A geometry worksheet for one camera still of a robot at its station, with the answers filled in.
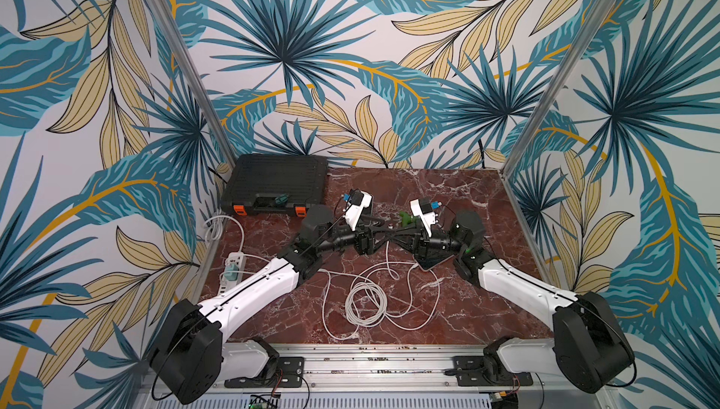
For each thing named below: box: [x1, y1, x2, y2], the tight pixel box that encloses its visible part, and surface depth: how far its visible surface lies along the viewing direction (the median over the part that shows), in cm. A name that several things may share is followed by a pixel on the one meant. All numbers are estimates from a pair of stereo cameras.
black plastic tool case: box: [221, 153, 329, 217], surface depth 106 cm
